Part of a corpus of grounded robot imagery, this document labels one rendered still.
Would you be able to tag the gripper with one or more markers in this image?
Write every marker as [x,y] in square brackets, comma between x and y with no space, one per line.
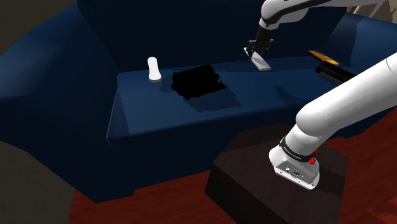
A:
[264,34]

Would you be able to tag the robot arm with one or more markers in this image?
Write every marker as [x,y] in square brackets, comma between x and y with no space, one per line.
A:
[341,102]

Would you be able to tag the grey flat remote control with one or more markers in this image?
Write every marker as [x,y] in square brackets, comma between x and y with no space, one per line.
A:
[261,63]

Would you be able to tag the orange book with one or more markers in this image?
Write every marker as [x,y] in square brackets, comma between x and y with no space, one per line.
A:
[324,57]

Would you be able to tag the black flat block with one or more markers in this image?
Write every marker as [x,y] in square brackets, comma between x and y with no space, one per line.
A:
[198,81]

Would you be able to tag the black long box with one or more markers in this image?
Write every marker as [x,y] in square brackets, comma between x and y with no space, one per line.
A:
[335,73]

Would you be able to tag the white vase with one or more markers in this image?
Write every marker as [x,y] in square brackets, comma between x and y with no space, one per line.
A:
[153,70]

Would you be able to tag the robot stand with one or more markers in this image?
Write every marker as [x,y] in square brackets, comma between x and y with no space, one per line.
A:
[254,186]

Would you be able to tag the blue sofa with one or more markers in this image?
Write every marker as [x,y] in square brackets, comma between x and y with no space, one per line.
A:
[62,93]

